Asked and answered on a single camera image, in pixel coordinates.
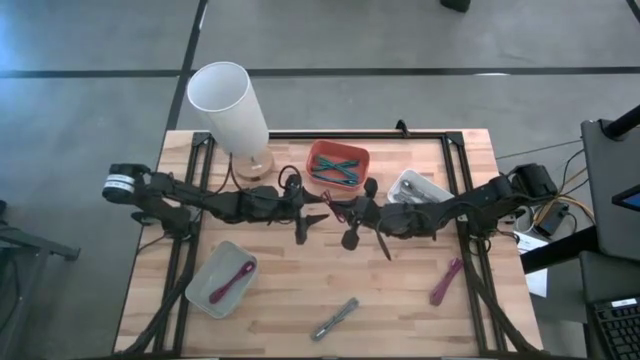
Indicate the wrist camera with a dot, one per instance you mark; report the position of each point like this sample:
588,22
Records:
264,197
398,222

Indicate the small black box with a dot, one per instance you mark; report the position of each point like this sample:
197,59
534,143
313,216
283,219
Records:
550,222

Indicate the black post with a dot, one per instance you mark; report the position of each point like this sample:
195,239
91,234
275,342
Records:
622,125

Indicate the orange plastic bin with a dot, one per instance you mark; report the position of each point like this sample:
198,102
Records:
345,151

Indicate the black keyboard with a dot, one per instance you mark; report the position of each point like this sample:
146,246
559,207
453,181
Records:
620,330

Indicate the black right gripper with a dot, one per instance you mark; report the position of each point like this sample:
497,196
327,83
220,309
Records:
370,217

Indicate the black diagonal bar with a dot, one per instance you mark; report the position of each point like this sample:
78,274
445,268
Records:
555,252

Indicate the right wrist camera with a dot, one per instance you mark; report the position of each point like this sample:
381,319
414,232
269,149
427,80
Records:
398,222

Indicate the grey side desk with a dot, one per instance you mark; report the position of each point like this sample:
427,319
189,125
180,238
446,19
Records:
610,165

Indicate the white paper sheet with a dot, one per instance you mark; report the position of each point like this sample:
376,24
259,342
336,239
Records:
537,285

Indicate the tablet with blue screen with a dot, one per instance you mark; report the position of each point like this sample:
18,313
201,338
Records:
631,200

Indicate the white plastic bin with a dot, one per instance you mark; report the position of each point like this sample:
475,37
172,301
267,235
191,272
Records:
425,182
215,272

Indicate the maroon spoon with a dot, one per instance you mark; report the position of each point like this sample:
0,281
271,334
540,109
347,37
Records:
231,283

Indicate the black object on floor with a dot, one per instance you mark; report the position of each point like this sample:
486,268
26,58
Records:
455,5

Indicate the grey utensil bottom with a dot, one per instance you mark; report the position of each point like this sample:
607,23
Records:
335,319

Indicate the maroon utensil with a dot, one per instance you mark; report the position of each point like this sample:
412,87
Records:
446,281

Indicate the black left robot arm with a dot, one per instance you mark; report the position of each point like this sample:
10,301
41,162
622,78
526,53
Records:
170,190

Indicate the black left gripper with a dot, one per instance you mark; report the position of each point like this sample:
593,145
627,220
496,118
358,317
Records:
240,207

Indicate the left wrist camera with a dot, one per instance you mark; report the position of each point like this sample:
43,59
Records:
264,197

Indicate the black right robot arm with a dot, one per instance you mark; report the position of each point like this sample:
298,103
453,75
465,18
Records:
480,200

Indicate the white shade wooden base lamp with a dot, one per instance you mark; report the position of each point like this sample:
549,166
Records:
230,110

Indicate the black clamp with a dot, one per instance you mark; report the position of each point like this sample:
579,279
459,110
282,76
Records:
401,127

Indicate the black floor stand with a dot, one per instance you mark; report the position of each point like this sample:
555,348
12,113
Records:
30,245

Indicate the black aluminium table frame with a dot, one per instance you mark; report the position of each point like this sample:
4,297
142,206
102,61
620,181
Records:
350,135

